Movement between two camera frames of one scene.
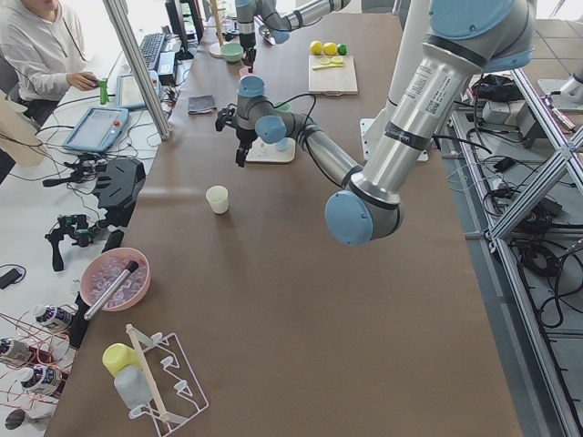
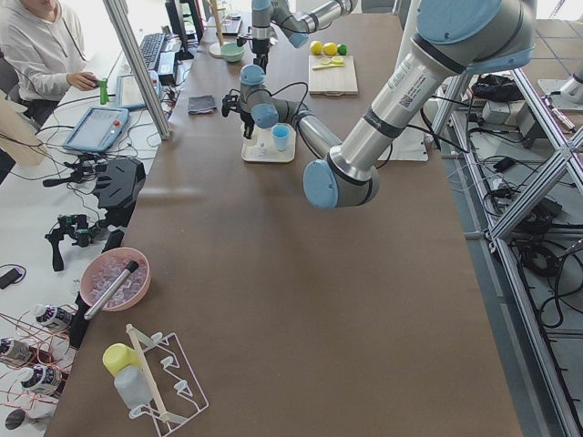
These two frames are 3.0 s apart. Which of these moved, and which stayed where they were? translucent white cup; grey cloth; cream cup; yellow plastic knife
Moved: cream cup
Stayed: yellow plastic knife; translucent white cup; grey cloth
